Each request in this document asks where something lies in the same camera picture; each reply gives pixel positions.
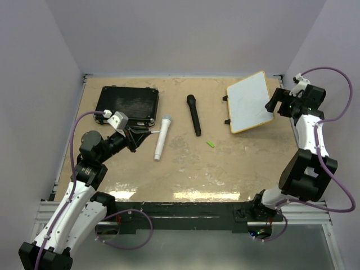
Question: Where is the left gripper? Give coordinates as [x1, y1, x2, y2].
[98, 124, 151, 163]

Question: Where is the yellow framed whiteboard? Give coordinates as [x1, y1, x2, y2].
[222, 71, 275, 134]

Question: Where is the green marker cap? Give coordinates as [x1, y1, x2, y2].
[206, 141, 215, 148]

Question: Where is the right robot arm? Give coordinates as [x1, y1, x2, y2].
[247, 84, 338, 221]

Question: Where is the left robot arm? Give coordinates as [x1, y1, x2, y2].
[19, 126, 151, 269]

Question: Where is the black case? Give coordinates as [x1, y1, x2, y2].
[96, 85, 159, 127]

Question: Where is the white microphone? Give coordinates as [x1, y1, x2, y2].
[154, 115, 172, 161]

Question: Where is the black microphone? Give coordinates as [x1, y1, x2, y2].
[186, 94, 201, 137]

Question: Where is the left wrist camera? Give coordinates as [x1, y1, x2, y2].
[107, 111, 129, 133]

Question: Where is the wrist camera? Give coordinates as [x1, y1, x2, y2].
[107, 111, 129, 133]
[290, 73, 310, 96]

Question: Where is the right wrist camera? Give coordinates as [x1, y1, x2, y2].
[290, 73, 310, 96]

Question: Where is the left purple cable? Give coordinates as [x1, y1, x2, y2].
[33, 110, 154, 270]

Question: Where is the purple cable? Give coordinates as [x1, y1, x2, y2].
[253, 66, 357, 242]
[33, 110, 154, 270]

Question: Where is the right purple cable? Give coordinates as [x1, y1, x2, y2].
[253, 66, 357, 242]

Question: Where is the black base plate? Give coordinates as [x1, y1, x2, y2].
[106, 202, 283, 235]

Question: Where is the aluminium table frame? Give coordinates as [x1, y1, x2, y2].
[22, 73, 347, 270]

